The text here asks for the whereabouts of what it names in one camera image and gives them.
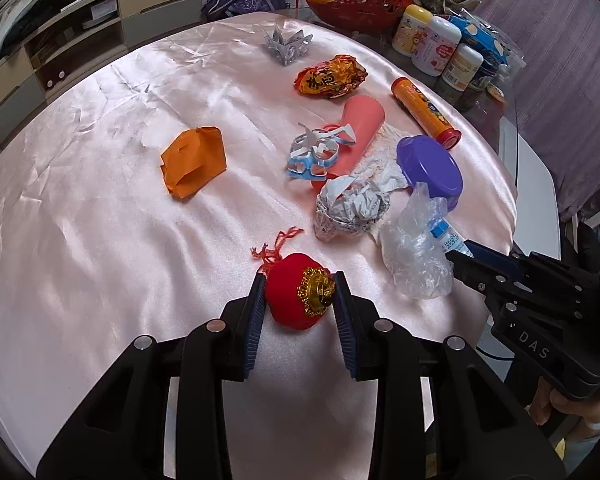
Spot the clear plastic bag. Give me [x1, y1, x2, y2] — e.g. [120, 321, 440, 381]
[378, 182, 472, 300]

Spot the purple plastic lid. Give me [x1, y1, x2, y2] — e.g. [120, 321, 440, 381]
[396, 134, 464, 211]

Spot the red velvet ornament ball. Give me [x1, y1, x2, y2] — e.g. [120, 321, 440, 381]
[250, 226, 336, 330]

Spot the silver white paper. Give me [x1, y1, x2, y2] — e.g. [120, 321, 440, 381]
[313, 176, 390, 242]

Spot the orange snack tube red cap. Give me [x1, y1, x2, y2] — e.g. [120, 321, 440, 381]
[391, 77, 462, 151]

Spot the pink plastic cone cup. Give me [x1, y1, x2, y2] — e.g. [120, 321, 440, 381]
[322, 94, 386, 179]

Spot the orange paper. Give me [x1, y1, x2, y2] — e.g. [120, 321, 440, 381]
[160, 127, 226, 200]

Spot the blue white torn wrapper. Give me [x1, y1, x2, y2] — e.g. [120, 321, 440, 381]
[286, 125, 356, 182]

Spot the person's right hand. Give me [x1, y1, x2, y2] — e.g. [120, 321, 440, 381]
[529, 378, 600, 438]

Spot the yellow plush slipper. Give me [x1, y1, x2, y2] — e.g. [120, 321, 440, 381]
[554, 439, 566, 460]

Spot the white folding lap table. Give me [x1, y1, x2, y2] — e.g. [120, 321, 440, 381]
[499, 116, 564, 361]

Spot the purple curtain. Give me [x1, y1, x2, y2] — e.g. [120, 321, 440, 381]
[477, 0, 600, 219]

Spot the pink satin tablecloth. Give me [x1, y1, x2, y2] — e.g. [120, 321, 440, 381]
[0, 13, 517, 479]

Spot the blue chips bag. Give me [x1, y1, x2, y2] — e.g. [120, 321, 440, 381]
[448, 15, 507, 67]

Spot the small white supplement bottle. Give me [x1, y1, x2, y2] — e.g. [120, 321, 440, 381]
[442, 44, 483, 92]

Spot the pink label white bottle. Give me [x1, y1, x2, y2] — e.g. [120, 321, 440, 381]
[412, 16, 462, 77]

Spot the glass coffee table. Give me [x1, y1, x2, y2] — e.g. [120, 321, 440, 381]
[290, 8, 518, 179]

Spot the orange foil candy wrapper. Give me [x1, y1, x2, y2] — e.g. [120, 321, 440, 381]
[294, 54, 368, 99]

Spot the yellow lid bottle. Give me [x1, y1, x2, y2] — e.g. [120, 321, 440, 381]
[392, 4, 434, 58]

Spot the silver folded paper piece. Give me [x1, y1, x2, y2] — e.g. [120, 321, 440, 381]
[264, 27, 313, 66]

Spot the beige TV cabinet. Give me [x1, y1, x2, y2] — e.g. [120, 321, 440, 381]
[0, 0, 207, 142]

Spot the purple bag on floor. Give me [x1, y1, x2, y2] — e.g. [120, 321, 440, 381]
[201, 0, 289, 22]

